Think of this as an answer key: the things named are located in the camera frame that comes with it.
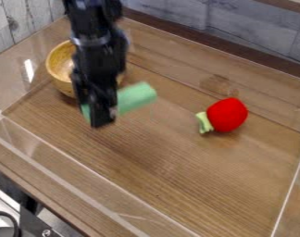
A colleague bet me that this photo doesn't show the clear acrylic tray walls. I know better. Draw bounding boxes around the clear acrylic tray walls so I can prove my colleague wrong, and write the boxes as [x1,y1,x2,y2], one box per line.
[0,19,300,237]

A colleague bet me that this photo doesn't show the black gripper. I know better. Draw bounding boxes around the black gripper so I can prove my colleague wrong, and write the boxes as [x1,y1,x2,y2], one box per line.
[71,27,127,128]

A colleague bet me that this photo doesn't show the black table leg bracket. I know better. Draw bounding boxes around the black table leg bracket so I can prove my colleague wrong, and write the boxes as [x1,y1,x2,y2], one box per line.
[19,197,61,237]

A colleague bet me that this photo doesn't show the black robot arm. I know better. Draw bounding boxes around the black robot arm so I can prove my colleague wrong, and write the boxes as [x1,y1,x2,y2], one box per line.
[61,0,128,128]

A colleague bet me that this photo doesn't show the red plush strawberry toy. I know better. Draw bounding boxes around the red plush strawberry toy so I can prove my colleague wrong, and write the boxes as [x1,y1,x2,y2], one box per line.
[195,97,248,134]

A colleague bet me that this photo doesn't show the green rectangular block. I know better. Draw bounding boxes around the green rectangular block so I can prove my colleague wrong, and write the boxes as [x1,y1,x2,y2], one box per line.
[79,81,158,123]

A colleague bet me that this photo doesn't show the black cable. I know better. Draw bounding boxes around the black cable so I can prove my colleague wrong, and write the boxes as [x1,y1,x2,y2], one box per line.
[0,210,21,237]

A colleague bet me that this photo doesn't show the light wooden bowl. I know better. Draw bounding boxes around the light wooden bowl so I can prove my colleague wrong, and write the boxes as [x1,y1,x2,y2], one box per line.
[44,40,124,99]

